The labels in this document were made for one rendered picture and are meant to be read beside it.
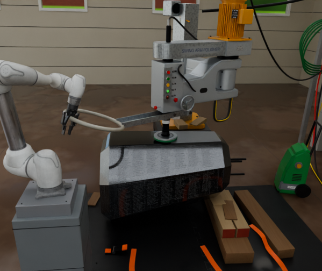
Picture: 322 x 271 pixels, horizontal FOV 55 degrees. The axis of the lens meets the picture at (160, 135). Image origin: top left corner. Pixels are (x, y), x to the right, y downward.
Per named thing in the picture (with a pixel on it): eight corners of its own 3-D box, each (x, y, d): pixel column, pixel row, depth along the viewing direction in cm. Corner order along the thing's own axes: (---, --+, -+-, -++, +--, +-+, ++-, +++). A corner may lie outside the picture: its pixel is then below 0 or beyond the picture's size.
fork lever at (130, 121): (181, 109, 297) (181, 104, 295) (193, 114, 282) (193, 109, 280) (114, 122, 266) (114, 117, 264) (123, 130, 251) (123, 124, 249)
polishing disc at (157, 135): (179, 133, 293) (179, 132, 293) (173, 142, 274) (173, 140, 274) (157, 130, 298) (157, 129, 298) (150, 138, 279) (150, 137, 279)
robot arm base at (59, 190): (72, 194, 198) (71, 186, 196) (35, 199, 192) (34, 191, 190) (71, 180, 215) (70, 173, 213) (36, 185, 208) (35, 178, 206)
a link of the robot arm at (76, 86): (85, 98, 226) (71, 93, 230) (91, 77, 223) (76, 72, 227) (76, 98, 216) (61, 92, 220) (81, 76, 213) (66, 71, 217)
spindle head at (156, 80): (183, 104, 298) (185, 57, 281) (197, 111, 281) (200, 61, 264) (150, 109, 281) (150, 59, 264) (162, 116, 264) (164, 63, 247)
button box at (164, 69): (169, 100, 263) (170, 66, 252) (171, 101, 261) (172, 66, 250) (161, 101, 259) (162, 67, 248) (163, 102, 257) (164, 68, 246)
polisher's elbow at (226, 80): (210, 86, 305) (212, 66, 297) (224, 84, 315) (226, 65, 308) (224, 91, 290) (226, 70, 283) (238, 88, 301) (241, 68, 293)
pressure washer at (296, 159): (301, 183, 390) (315, 118, 357) (309, 199, 358) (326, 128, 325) (272, 180, 394) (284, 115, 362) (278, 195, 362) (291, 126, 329)
